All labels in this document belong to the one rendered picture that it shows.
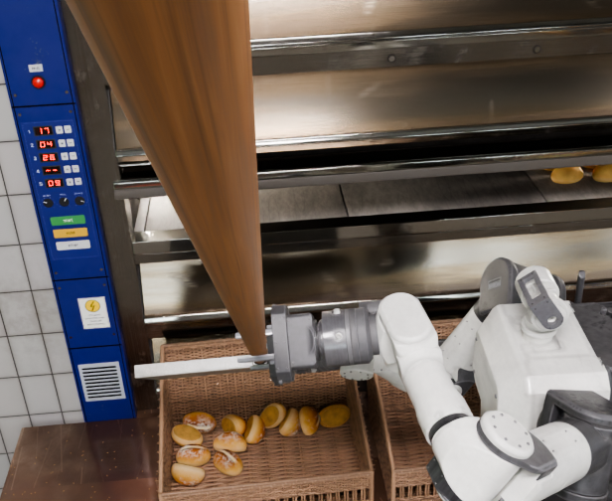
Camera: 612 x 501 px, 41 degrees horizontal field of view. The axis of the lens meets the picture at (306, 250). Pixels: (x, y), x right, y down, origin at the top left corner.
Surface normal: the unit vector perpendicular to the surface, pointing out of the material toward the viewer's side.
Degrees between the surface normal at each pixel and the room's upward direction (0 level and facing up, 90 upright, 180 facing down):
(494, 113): 70
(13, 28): 90
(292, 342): 51
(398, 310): 9
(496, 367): 46
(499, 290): 62
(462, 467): 75
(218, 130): 133
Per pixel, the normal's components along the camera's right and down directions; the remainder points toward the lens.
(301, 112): 0.07, 0.18
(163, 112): -0.11, 0.98
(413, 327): -0.13, -0.78
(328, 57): 0.08, 0.51
